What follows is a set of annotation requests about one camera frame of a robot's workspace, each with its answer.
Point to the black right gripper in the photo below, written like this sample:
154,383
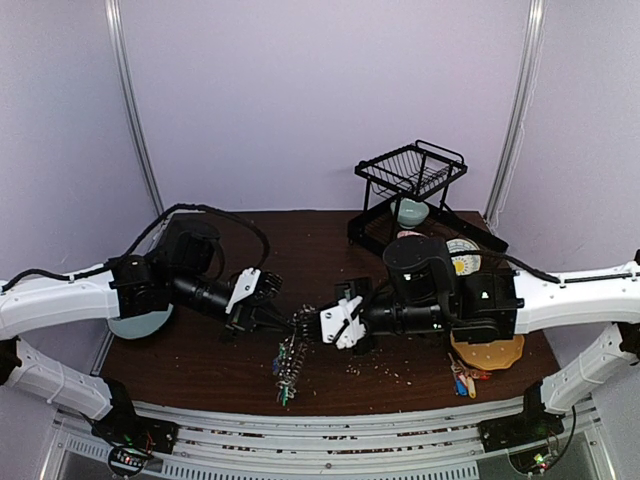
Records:
364,320

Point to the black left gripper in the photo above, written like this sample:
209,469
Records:
247,314

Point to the grey disc keyring organizer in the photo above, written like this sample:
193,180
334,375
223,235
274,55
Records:
287,365

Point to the green key tag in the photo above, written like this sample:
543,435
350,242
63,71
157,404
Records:
285,394

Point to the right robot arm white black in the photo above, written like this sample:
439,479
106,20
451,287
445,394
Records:
484,307

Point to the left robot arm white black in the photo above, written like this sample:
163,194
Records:
129,290

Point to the teal plate with flower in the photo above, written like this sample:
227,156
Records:
139,326

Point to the teal ceramic bowl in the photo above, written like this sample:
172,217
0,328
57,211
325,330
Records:
409,213

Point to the white blue patterned plate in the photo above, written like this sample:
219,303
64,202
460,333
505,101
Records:
463,262

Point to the blue key tag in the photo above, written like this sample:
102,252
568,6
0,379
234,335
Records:
460,388

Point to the yellow key tag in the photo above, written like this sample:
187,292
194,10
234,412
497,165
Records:
470,385

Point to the yellow dotted plate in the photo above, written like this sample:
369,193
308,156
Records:
496,355

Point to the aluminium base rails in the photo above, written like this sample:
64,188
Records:
436,444

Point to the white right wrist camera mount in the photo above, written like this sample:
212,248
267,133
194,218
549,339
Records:
341,325

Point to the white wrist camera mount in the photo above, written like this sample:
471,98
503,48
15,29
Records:
244,287
341,325

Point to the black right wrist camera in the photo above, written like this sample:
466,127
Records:
308,326

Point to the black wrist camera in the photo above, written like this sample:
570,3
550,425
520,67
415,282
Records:
308,326
268,287

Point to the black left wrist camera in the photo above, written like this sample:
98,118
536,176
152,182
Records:
268,287

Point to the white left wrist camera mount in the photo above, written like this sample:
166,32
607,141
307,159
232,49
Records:
244,287

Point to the black wire dish rack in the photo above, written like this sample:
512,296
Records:
420,171

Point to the right aluminium frame post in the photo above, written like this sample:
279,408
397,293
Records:
524,94

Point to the aluminium corner frame post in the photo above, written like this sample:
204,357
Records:
117,37

